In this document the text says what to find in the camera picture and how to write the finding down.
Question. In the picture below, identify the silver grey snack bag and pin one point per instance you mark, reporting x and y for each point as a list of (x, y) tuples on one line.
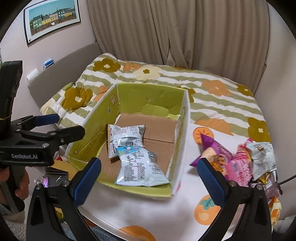
[(263, 159)]

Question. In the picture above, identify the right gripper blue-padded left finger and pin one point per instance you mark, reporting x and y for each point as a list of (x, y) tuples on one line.
[(42, 221)]

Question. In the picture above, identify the dark purple snack bag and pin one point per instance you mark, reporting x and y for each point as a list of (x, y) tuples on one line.
[(272, 188)]

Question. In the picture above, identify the framed houses picture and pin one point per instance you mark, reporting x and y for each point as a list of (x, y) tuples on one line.
[(45, 17)]

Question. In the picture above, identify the purple potato chips bag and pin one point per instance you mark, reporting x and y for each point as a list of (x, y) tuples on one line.
[(215, 153)]

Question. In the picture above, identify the white wall switch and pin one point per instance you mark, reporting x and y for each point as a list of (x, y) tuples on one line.
[(32, 75)]

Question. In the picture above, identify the floral striped quilt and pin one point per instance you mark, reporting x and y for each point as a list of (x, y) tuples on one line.
[(215, 102)]

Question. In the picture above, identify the pink striped snack bag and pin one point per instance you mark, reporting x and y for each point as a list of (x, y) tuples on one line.
[(239, 169)]

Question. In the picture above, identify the white persimmon print cloth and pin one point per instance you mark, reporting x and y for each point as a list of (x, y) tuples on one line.
[(184, 216)]

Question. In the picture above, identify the orange snack bag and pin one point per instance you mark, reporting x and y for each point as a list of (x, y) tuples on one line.
[(275, 210)]

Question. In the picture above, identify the green cardboard box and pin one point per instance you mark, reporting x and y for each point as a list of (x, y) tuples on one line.
[(129, 114)]

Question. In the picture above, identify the white blue chip bag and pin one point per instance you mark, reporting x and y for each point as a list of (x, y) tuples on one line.
[(139, 168)]

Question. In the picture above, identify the grey headboard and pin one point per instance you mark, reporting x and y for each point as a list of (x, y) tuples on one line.
[(62, 72)]

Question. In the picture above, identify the yellow chocolate snack bag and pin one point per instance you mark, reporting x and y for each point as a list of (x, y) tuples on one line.
[(266, 178)]

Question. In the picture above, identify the blue white box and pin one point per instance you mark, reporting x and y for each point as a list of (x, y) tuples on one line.
[(48, 63)]

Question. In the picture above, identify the white snack bag upper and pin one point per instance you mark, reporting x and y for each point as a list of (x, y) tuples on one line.
[(123, 136)]

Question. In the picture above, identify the beige curtain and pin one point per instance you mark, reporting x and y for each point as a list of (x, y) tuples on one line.
[(227, 38)]

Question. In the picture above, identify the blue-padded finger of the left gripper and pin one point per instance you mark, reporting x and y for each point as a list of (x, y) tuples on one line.
[(44, 120)]

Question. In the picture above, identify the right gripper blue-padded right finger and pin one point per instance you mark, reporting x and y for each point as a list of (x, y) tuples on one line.
[(254, 222)]

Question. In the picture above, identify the person's left hand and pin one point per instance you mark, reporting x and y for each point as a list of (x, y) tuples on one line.
[(14, 187)]

